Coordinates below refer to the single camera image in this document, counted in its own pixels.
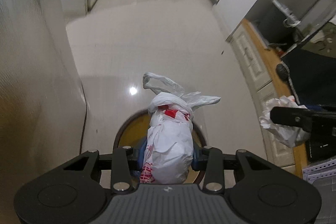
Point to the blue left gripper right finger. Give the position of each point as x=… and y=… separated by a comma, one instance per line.
x=199, y=162

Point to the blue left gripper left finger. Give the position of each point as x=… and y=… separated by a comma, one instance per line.
x=140, y=148

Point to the black have a nice day cloth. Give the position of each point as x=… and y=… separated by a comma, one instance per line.
x=311, y=69

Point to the white paper wad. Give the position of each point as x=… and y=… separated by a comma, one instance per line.
x=278, y=118

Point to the white blue plastic bag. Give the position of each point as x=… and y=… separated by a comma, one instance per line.
x=169, y=149

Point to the yellow round trash bin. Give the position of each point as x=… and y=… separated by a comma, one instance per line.
x=133, y=133

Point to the wooden top low cabinet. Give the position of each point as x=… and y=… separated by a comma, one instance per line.
x=258, y=65

